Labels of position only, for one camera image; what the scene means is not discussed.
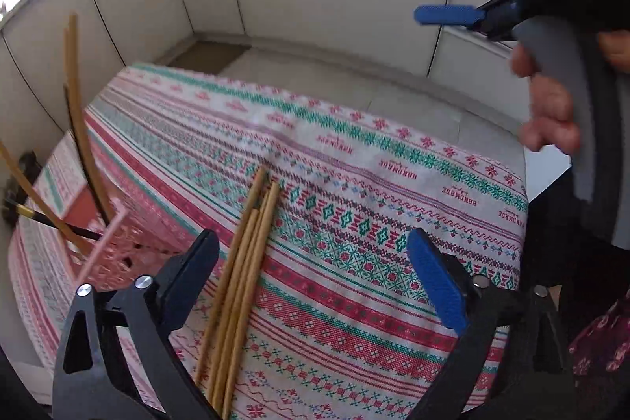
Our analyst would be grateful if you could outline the dark brown trash bin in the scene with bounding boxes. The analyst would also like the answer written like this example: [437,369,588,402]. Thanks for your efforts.
[2,151,43,224]

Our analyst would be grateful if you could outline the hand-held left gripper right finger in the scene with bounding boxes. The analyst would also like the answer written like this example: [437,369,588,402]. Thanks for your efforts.
[405,227,578,420]

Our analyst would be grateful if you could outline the dark red floral clothing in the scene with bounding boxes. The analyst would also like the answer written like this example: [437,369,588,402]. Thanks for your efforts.
[567,296,630,377]

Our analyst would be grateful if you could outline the pink perforated plastic basket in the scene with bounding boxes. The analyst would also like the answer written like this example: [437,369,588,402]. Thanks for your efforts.
[63,194,198,299]

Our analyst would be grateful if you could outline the black chopstick gold band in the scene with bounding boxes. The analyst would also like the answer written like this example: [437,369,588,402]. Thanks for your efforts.
[4,198,105,241]
[62,84,114,226]

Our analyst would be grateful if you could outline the brown floor mat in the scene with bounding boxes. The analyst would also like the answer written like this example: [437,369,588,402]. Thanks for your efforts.
[166,40,253,75]

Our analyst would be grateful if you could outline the patterned red green tablecloth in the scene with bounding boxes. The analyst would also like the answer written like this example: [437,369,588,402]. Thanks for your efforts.
[7,63,531,420]

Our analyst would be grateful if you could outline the single light wood chopstick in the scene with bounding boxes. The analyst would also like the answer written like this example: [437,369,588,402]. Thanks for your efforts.
[0,139,92,256]
[69,13,92,145]
[63,28,106,209]

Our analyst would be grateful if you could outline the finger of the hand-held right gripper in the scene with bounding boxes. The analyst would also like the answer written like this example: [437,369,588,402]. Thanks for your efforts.
[413,0,523,43]

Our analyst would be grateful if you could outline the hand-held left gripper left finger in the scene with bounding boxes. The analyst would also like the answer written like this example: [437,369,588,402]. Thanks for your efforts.
[52,228,221,420]

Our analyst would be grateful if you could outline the row of wooden chopsticks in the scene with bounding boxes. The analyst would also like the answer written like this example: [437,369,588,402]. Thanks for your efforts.
[194,165,282,420]

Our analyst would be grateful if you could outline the person's right hand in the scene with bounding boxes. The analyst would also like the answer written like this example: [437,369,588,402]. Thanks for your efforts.
[509,30,630,156]

